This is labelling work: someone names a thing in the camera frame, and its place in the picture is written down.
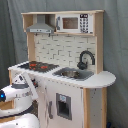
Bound white oven door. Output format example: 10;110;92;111
32;88;46;128

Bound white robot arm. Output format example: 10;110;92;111
0;72;40;128

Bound wooden toy kitchen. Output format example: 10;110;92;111
9;10;116;128

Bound metal sink basin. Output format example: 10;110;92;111
53;67;93;81

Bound black toy faucet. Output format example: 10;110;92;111
77;50;95;70

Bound black stovetop red burners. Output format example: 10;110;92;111
21;61;57;73

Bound right oven knob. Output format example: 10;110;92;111
33;81;38;88

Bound grey ice dispenser panel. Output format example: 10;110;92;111
56;93;72;120

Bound toy microwave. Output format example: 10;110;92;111
56;14;94;34

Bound grey range hood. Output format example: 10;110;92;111
26;15;54;34

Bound grey backdrop curtain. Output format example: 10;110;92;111
0;0;128;128

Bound grey fridge door handle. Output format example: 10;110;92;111
48;101;53;119

